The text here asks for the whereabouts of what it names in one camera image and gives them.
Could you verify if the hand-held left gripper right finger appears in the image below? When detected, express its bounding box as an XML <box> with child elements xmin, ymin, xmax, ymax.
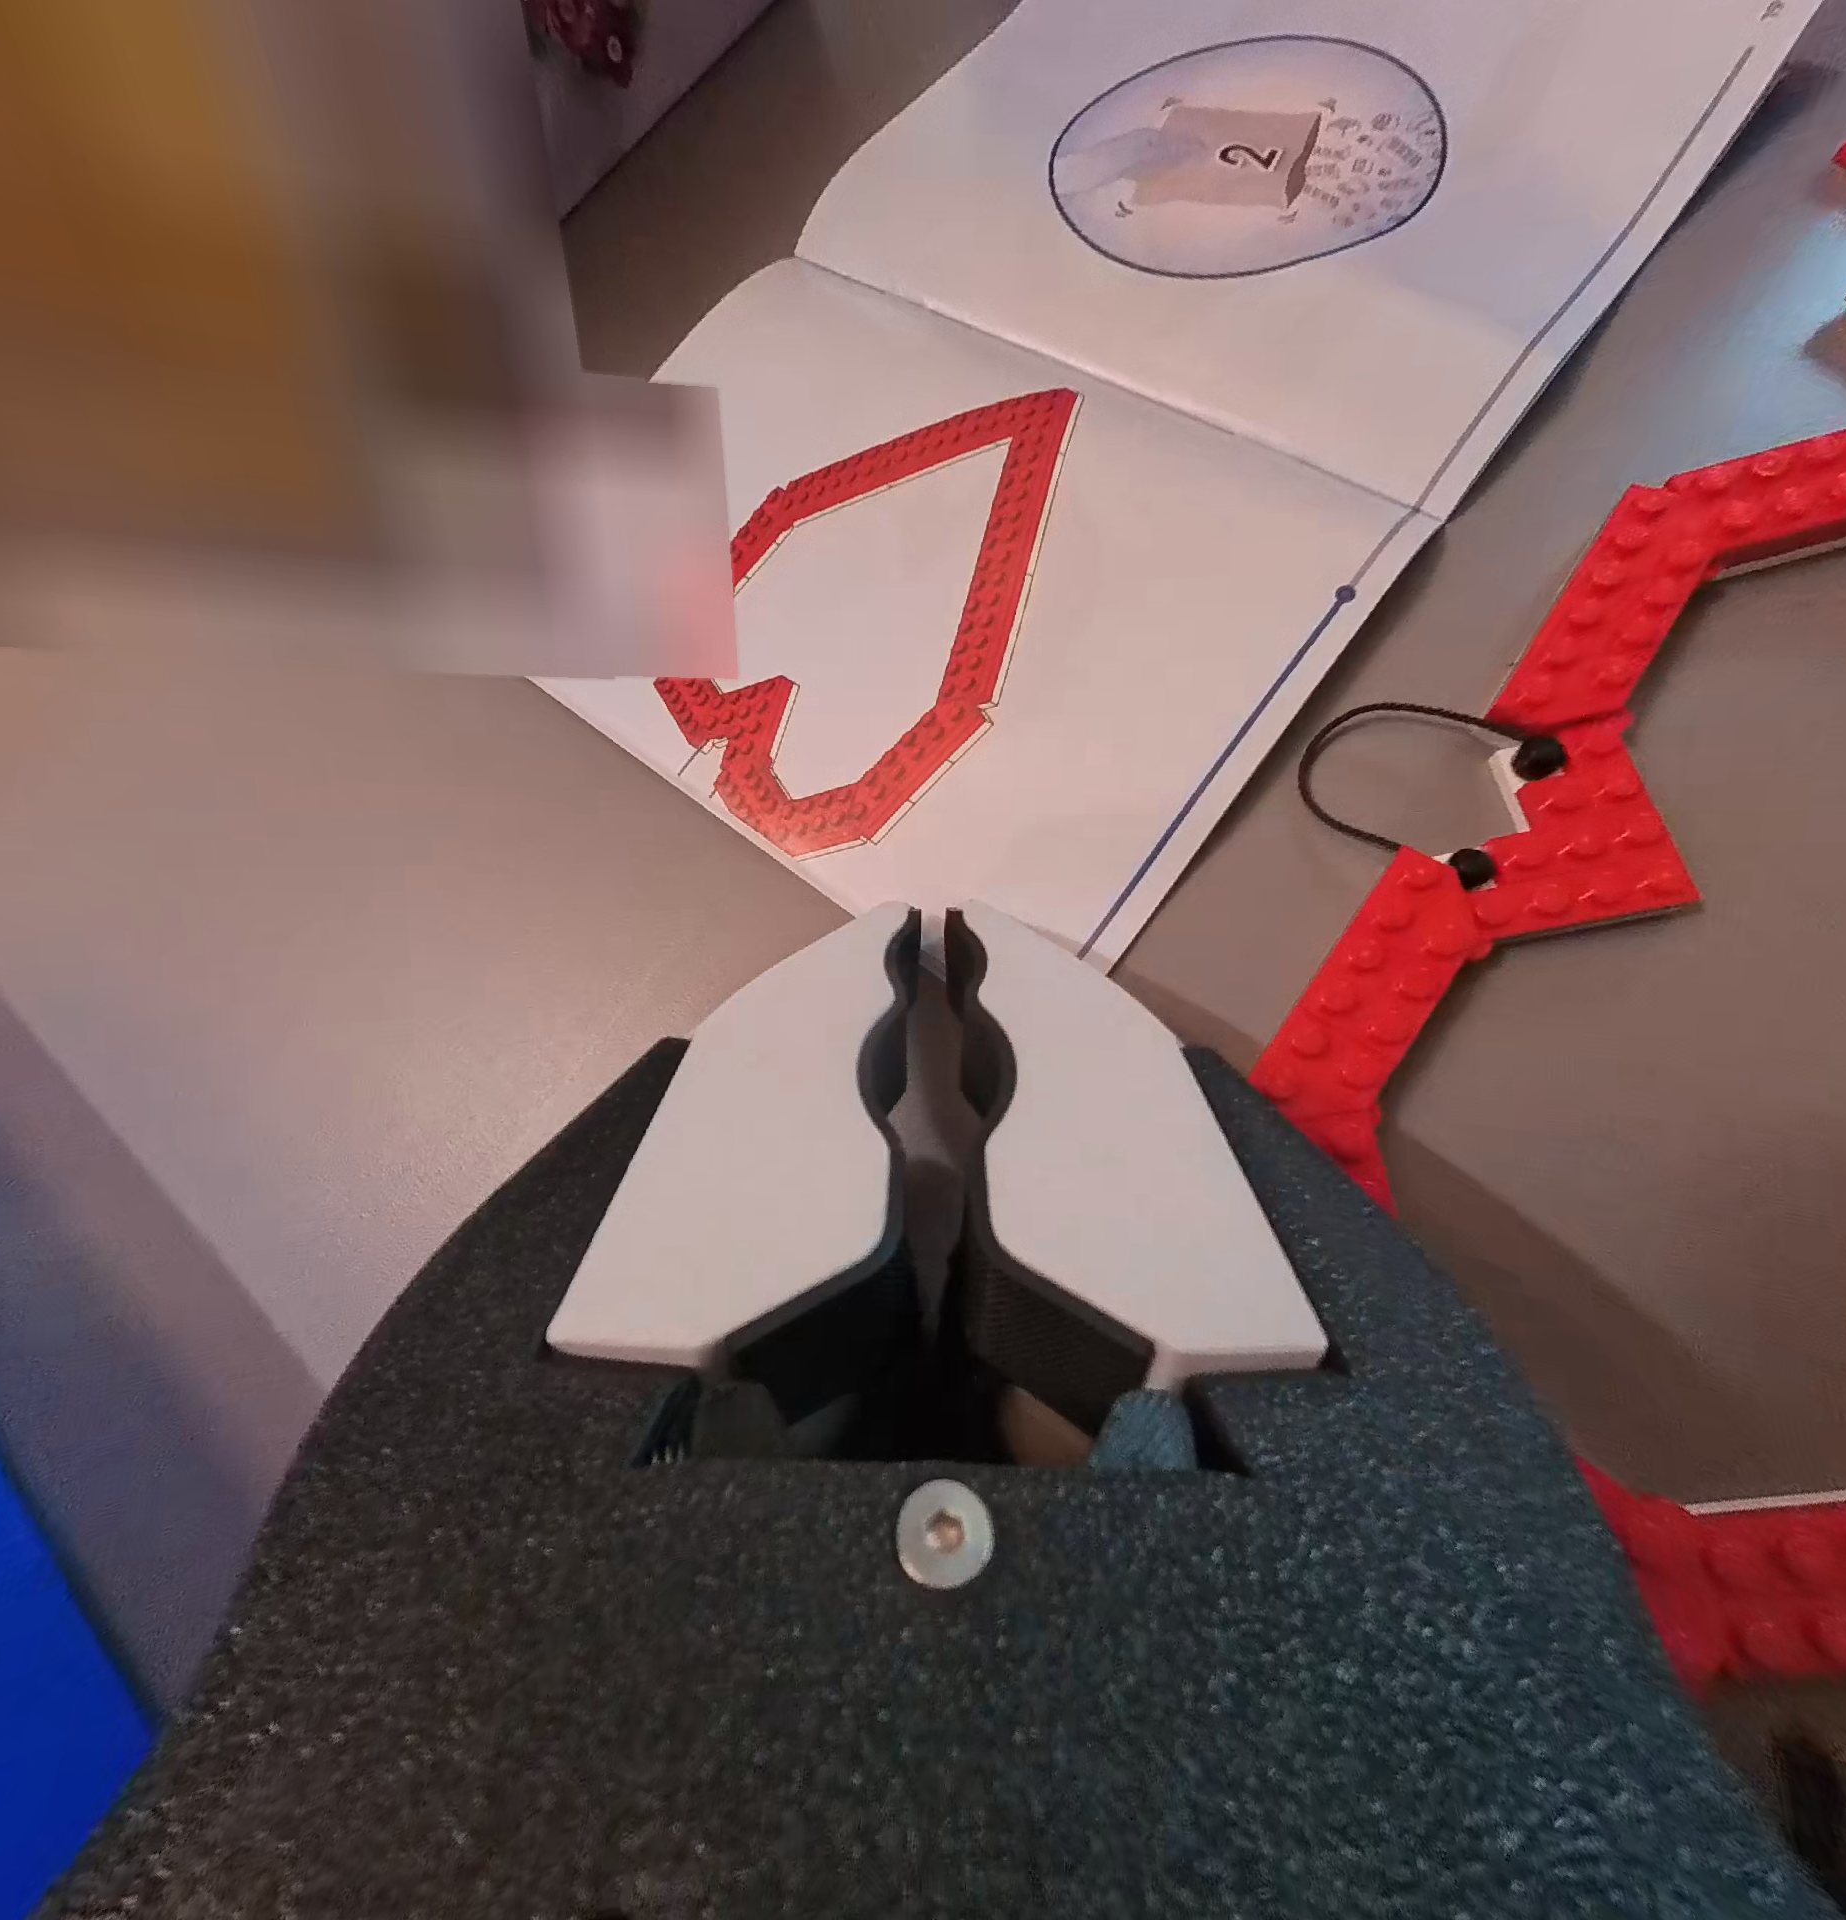
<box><xmin>945</xmin><ymin>900</ymin><xmax>1327</xmax><ymax>1388</ymax></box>

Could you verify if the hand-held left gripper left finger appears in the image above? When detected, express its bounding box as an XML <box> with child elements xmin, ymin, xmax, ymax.
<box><xmin>545</xmin><ymin>905</ymin><xmax>922</xmax><ymax>1367</ymax></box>

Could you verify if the red brick heart frame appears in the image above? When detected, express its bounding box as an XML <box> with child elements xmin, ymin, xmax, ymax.
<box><xmin>1250</xmin><ymin>425</ymin><xmax>1846</xmax><ymax>1698</ymax></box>

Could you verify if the open instruction booklet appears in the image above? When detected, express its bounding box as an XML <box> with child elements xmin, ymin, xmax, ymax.
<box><xmin>526</xmin><ymin>0</ymin><xmax>1831</xmax><ymax>962</ymax></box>

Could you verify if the blue bin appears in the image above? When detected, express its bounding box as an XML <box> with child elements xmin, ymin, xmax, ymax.
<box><xmin>0</xmin><ymin>1387</ymin><xmax>163</xmax><ymax>1803</ymax></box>

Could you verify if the black cord loop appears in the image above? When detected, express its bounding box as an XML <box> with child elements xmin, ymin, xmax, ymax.
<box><xmin>1297</xmin><ymin>705</ymin><xmax>1567</xmax><ymax>887</ymax></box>

